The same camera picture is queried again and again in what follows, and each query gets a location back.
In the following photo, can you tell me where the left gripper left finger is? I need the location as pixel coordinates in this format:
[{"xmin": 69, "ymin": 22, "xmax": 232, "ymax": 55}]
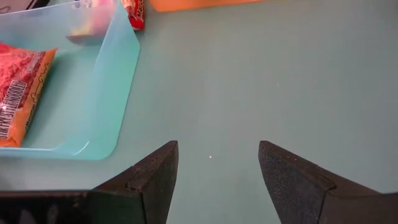
[{"xmin": 91, "ymin": 139, "xmax": 180, "ymax": 224}]

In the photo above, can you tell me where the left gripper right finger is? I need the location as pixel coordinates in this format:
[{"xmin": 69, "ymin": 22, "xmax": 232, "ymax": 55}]
[{"xmin": 257, "ymin": 140, "xmax": 385, "ymax": 224}]

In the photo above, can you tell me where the red and yellow ramen pack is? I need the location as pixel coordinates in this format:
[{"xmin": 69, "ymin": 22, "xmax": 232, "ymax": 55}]
[{"xmin": 120, "ymin": 0, "xmax": 146, "ymax": 31}]

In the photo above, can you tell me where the teal plastic bin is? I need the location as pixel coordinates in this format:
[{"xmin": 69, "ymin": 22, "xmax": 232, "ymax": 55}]
[{"xmin": 0, "ymin": 0, "xmax": 141, "ymax": 162}]

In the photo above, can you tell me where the green table mat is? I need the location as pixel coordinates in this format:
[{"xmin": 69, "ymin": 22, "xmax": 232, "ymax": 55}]
[{"xmin": 0, "ymin": 0, "xmax": 398, "ymax": 224}]

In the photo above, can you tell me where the red spicy chicken noodle pack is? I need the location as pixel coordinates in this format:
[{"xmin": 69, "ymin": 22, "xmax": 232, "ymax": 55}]
[{"xmin": 0, "ymin": 42, "xmax": 59, "ymax": 148}]

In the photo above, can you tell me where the yellow and white ramen pack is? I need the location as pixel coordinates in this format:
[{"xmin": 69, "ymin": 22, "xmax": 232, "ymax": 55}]
[{"xmin": 65, "ymin": 0, "xmax": 116, "ymax": 47}]

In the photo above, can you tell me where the tan orange plastic bin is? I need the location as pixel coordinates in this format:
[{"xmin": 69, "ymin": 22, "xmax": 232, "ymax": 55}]
[{"xmin": 148, "ymin": 0, "xmax": 268, "ymax": 13}]

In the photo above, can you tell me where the black table frame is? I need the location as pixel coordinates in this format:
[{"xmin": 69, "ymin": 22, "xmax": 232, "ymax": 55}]
[{"xmin": 24, "ymin": 0, "xmax": 51, "ymax": 9}]

